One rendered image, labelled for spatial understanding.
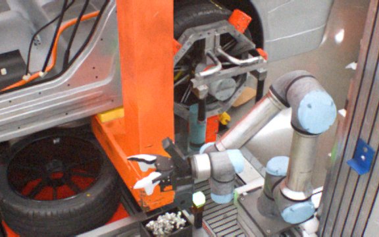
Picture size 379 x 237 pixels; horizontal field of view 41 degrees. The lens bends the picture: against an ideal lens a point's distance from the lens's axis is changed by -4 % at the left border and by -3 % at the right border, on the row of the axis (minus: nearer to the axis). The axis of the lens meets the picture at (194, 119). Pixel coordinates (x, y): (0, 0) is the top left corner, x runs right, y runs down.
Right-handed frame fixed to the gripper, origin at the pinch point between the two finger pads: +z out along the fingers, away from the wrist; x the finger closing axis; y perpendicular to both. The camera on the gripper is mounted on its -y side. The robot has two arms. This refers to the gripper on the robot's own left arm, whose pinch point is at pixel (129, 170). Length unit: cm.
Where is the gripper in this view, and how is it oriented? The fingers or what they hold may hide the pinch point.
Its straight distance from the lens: 160.3
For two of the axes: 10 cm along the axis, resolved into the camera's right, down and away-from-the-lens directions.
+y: 0.1, 8.6, 5.1
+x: -2.3, -5.0, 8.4
